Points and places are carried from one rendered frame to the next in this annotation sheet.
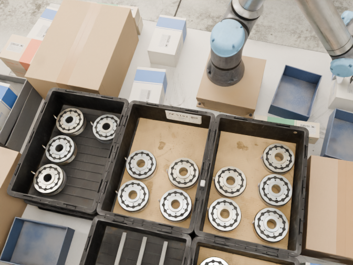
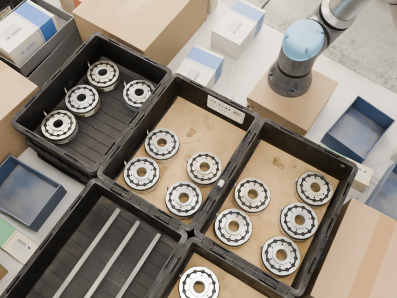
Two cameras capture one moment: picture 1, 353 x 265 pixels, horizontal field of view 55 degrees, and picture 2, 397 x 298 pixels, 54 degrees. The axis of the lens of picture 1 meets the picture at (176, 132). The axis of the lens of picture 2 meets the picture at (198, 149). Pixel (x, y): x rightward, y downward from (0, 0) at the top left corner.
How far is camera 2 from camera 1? 0.11 m
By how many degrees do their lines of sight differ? 3
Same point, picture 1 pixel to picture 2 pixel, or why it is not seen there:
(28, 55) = not seen: outside the picture
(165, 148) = (194, 137)
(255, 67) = (322, 87)
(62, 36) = not seen: outside the picture
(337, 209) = (361, 265)
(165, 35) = (237, 21)
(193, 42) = (264, 41)
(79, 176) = (91, 135)
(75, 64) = (130, 18)
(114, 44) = (178, 10)
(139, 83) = (191, 61)
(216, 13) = not seen: hidden behind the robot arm
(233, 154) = (266, 168)
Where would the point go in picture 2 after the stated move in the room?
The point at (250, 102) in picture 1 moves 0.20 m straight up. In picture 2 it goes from (305, 122) to (324, 86)
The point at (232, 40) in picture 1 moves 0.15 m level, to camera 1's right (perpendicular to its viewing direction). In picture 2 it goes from (307, 44) to (358, 51)
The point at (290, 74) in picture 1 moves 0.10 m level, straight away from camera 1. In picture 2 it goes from (360, 109) to (376, 92)
